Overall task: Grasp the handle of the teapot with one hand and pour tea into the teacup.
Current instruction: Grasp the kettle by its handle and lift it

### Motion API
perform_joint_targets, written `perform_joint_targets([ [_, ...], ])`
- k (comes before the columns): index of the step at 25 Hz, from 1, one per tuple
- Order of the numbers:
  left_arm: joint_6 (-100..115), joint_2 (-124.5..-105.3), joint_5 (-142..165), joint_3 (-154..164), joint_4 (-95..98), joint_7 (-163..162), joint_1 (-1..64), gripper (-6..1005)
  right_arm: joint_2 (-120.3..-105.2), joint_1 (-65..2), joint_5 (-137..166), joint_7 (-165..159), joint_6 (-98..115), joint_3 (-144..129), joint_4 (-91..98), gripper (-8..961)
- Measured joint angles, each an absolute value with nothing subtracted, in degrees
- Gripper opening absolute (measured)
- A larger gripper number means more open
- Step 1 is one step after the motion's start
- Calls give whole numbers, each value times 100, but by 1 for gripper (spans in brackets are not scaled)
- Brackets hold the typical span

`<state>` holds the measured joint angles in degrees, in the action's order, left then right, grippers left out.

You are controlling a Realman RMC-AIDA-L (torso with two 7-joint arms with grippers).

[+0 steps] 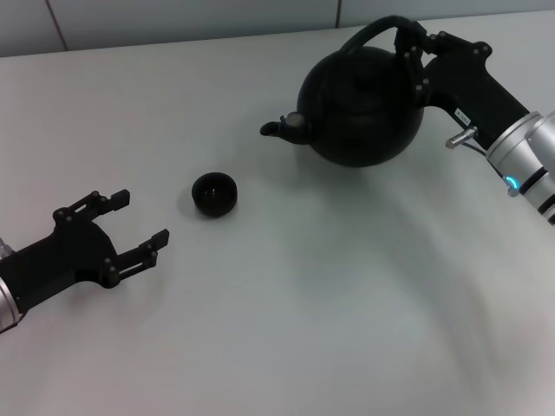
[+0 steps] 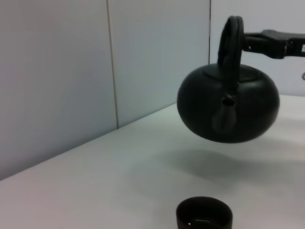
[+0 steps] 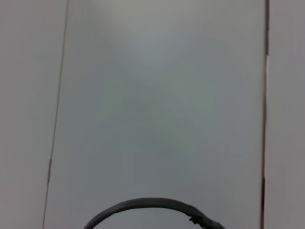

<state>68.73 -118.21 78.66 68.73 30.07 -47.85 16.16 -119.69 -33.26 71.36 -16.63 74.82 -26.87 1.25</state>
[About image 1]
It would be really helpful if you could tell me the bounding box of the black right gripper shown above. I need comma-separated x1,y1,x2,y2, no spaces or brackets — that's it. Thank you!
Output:
393,23,532,151

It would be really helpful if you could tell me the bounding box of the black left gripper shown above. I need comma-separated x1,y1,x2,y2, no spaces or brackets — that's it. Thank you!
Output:
0,189,170,311

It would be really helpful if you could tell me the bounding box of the black round teapot with handle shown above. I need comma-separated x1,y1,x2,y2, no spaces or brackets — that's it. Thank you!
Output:
259,15,427,169

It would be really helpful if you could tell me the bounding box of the small dark teacup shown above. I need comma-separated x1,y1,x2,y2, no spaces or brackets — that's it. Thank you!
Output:
191,172,238,218

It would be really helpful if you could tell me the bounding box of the silver right gripper cable plug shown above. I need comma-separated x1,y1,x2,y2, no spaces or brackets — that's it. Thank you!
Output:
446,126,487,156

